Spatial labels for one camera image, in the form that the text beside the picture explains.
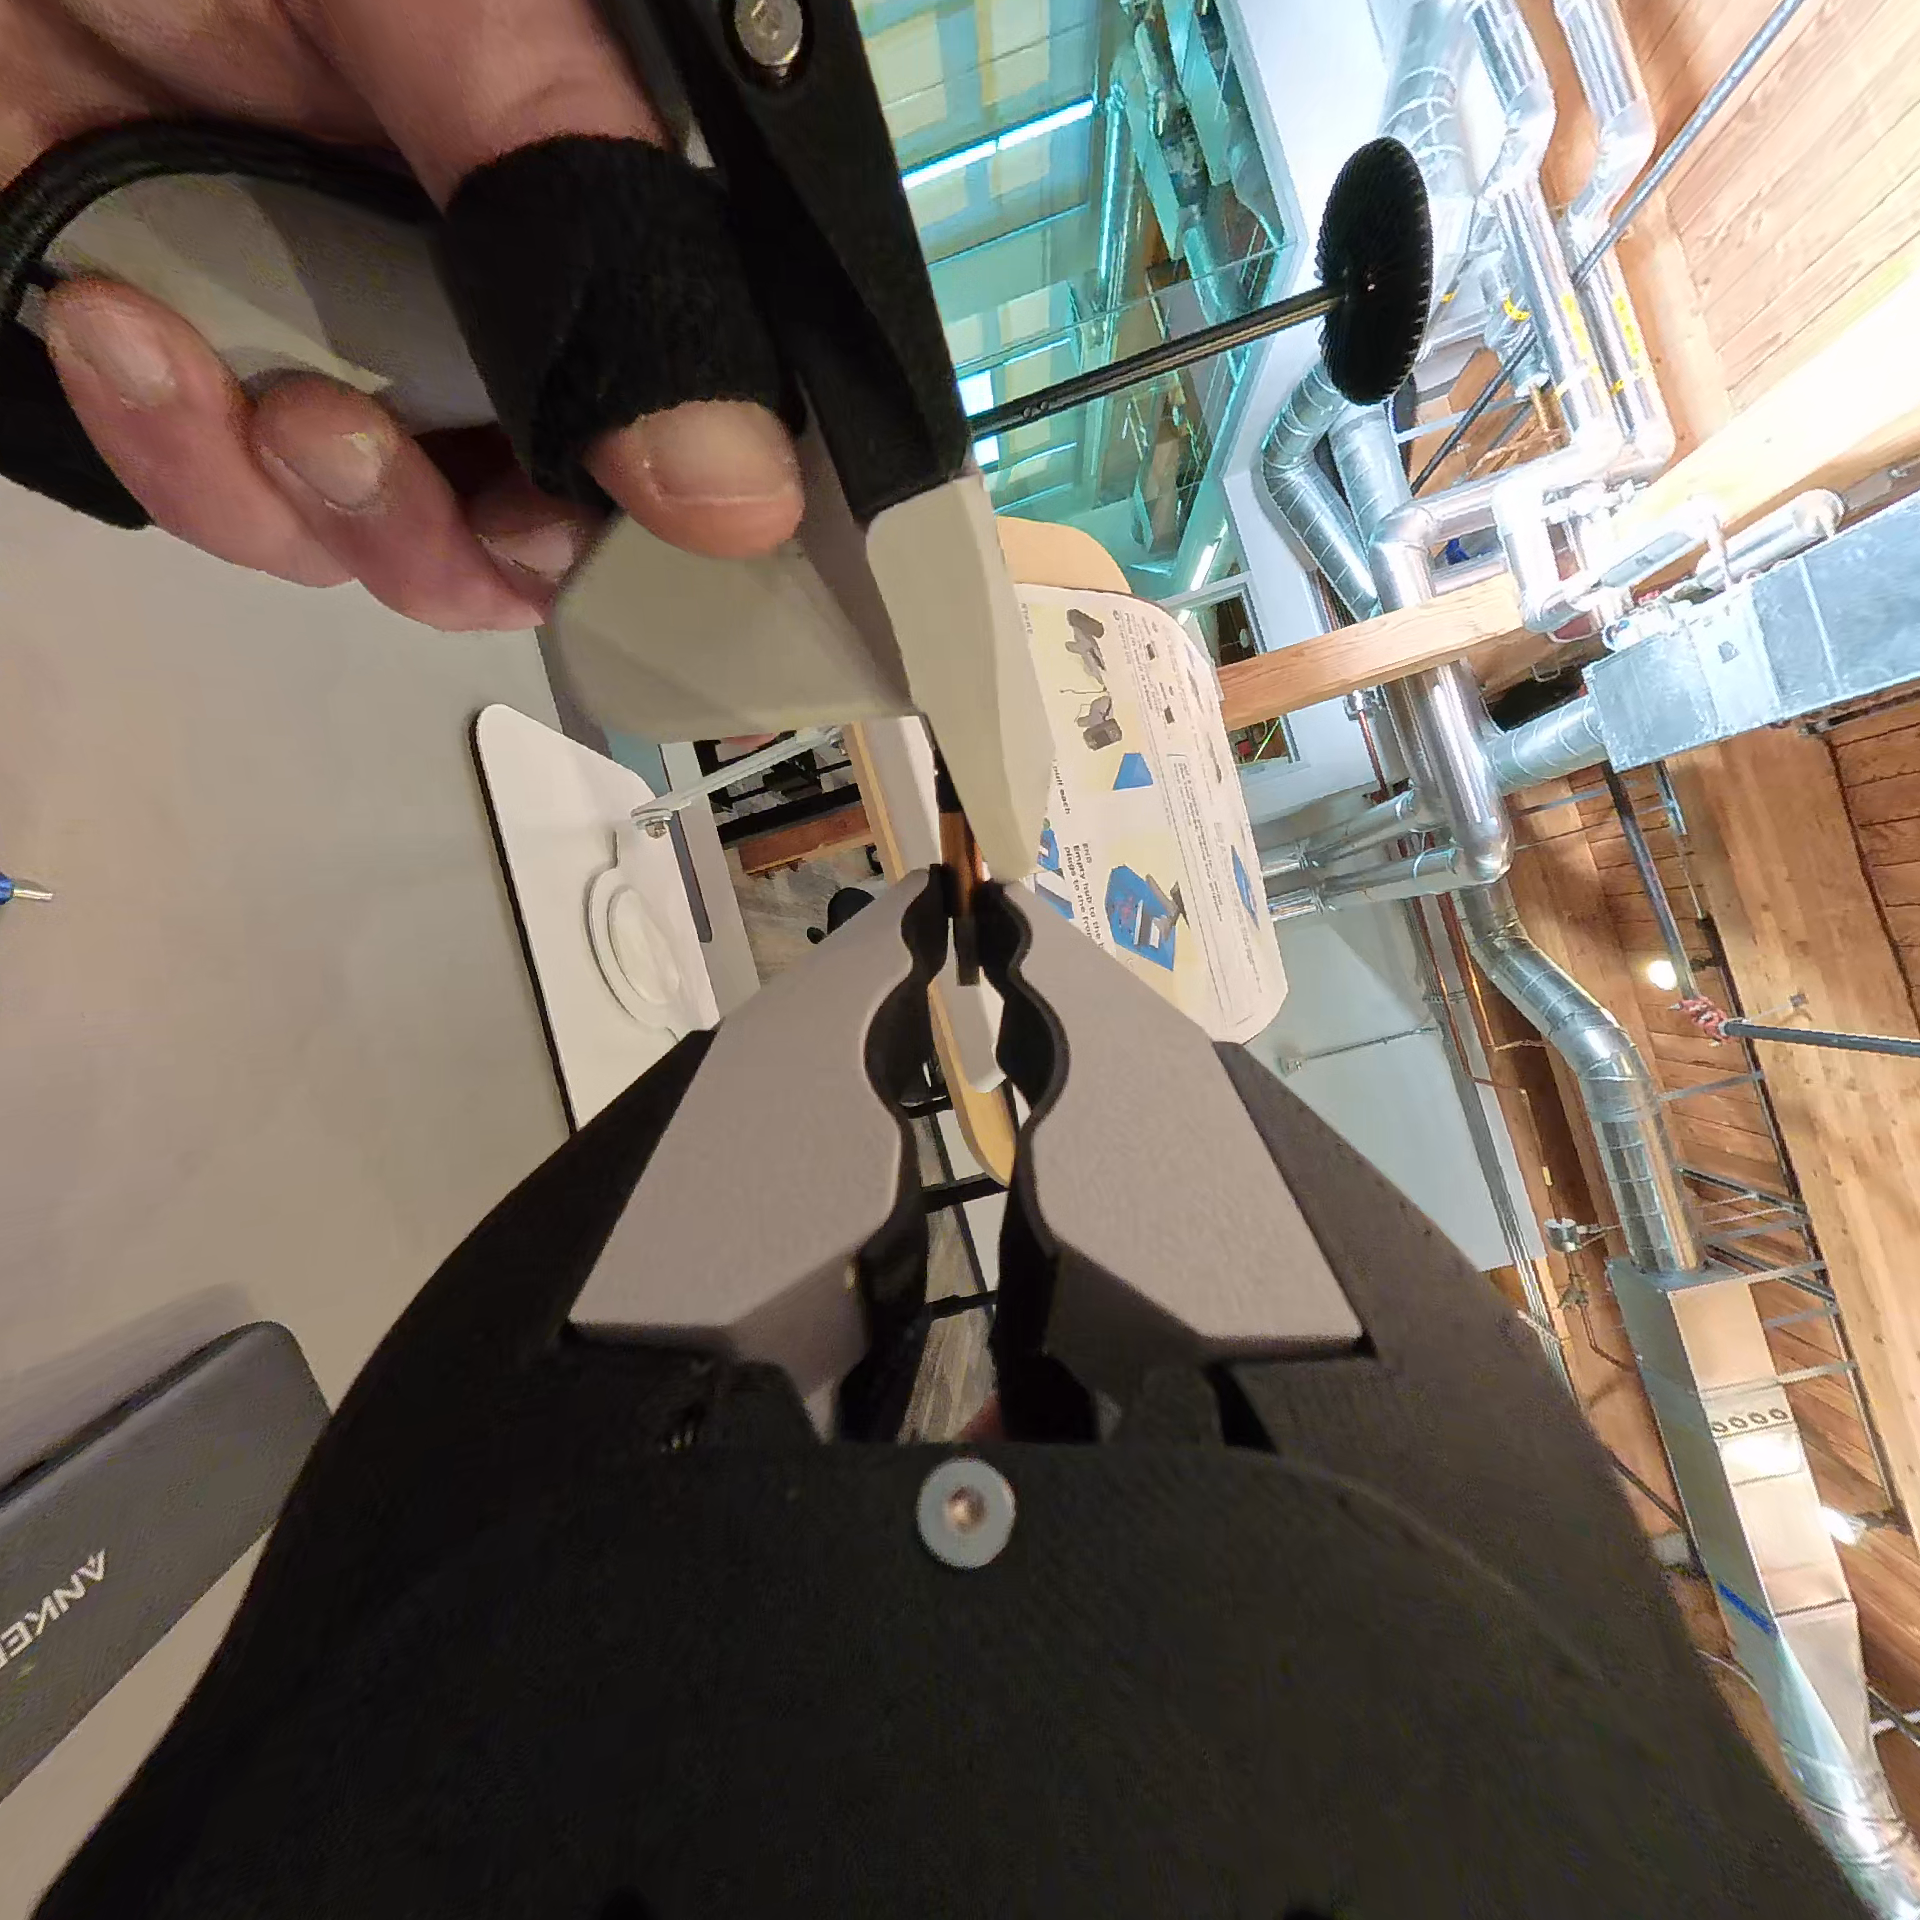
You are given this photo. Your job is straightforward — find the black pole stand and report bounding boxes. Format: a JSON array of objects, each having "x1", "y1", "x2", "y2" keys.
[{"x1": 959, "y1": 135, "x2": 1436, "y2": 445}]

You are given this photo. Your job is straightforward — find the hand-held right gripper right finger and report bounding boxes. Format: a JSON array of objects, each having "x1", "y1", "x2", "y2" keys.
[{"x1": 985, "y1": 879, "x2": 1364, "y2": 1436}]

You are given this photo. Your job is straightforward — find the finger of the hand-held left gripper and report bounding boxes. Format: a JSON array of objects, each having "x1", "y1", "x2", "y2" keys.
[{"x1": 863, "y1": 475, "x2": 1068, "y2": 886}]

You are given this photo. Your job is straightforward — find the person's left hand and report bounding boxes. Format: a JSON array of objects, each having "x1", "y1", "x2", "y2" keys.
[{"x1": 0, "y1": 0, "x2": 812, "y2": 637}]

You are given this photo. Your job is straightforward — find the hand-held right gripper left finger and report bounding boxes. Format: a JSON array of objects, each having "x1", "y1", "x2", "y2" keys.
[{"x1": 571, "y1": 870, "x2": 932, "y2": 1436}]

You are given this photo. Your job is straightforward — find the instruction sheet on stand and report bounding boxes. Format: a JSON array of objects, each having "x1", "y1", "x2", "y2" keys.
[{"x1": 840, "y1": 516, "x2": 1142, "y2": 1178}]

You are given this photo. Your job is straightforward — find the slim black usb hub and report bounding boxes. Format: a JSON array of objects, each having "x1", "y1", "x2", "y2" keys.
[{"x1": 0, "y1": 1322, "x2": 332, "y2": 1800}]

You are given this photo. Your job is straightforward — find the white stand base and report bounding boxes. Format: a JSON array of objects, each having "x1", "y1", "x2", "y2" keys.
[{"x1": 471, "y1": 706, "x2": 847, "y2": 1135}]

